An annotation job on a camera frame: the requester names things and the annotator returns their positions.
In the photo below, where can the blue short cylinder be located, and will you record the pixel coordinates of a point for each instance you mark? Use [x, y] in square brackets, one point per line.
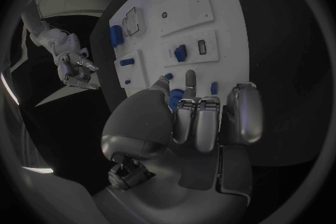
[127, 62]

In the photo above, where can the blue thick cylinder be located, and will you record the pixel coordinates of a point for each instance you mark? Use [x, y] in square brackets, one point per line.
[116, 36]

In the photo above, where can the white task board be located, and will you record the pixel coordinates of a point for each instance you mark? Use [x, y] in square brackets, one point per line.
[231, 18]

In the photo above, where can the small blue plug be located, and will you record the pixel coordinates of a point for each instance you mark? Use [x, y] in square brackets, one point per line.
[127, 82]

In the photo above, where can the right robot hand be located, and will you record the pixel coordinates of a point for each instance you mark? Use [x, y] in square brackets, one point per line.
[76, 72]

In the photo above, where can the blue rectangular block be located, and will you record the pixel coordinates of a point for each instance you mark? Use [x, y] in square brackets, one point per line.
[180, 53]

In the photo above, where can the blue gear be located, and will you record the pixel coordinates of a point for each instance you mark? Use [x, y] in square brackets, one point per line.
[174, 100]

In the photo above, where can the small blue peg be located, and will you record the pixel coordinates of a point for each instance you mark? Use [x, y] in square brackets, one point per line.
[169, 76]

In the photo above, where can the small blue block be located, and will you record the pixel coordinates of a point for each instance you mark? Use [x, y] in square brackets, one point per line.
[214, 88]

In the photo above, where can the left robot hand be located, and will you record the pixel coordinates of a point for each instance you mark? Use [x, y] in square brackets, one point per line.
[147, 119]

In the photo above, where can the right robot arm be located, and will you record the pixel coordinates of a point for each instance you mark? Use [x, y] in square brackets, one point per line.
[59, 39]

